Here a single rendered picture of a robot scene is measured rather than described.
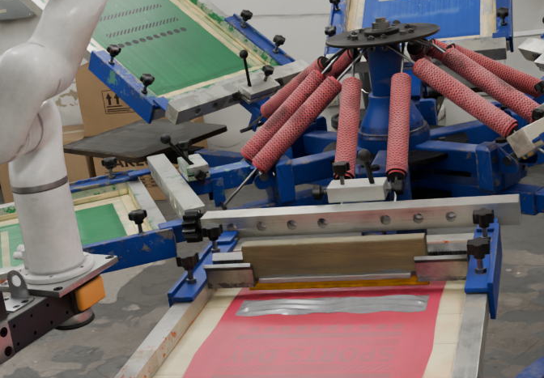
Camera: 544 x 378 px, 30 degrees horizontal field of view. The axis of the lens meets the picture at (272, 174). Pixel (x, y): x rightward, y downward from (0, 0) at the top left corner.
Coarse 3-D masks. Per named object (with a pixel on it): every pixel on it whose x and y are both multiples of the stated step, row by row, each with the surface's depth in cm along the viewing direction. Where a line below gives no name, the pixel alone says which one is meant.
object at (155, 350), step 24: (432, 240) 204; (456, 240) 203; (168, 312) 188; (192, 312) 191; (480, 312) 169; (168, 336) 179; (480, 336) 161; (144, 360) 170; (456, 360) 154; (480, 360) 156
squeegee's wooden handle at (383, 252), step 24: (264, 240) 198; (288, 240) 196; (312, 240) 194; (336, 240) 192; (360, 240) 191; (384, 240) 189; (408, 240) 188; (264, 264) 197; (288, 264) 196; (312, 264) 194; (336, 264) 193; (360, 264) 192; (384, 264) 191; (408, 264) 189
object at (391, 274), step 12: (264, 276) 198; (276, 276) 197; (288, 276) 196; (300, 276) 195; (312, 276) 194; (324, 276) 193; (336, 276) 192; (348, 276) 192; (360, 276) 191; (372, 276) 191; (384, 276) 190; (396, 276) 189; (408, 276) 189
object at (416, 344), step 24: (360, 288) 195; (384, 288) 194; (408, 288) 192; (432, 288) 190; (336, 312) 186; (384, 312) 183; (408, 312) 182; (432, 312) 180; (408, 336) 173; (432, 336) 171; (408, 360) 164
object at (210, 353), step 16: (320, 288) 198; (336, 288) 197; (240, 304) 196; (224, 320) 190; (240, 320) 189; (256, 320) 188; (272, 320) 187; (288, 320) 186; (304, 320) 185; (320, 320) 184; (208, 336) 184; (224, 336) 183; (208, 352) 178; (224, 352) 177; (192, 368) 172; (208, 368) 172
